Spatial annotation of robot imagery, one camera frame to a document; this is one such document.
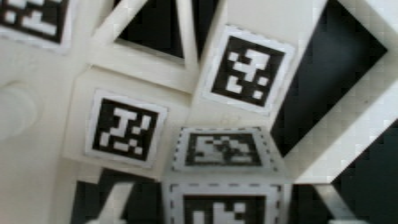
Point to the white chair back frame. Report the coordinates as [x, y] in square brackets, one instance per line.
[123, 68]

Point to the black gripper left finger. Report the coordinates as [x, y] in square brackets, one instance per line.
[130, 205]

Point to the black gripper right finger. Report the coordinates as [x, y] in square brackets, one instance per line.
[318, 207]

